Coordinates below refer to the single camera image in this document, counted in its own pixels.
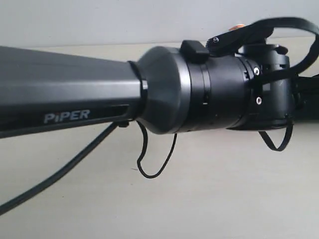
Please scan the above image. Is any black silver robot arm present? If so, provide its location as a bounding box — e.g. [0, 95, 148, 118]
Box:
[0, 41, 294, 138]

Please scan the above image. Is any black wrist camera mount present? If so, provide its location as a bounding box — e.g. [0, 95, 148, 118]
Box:
[205, 25, 274, 57]

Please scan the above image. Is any black cable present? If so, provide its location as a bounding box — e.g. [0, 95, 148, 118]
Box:
[0, 121, 119, 216]

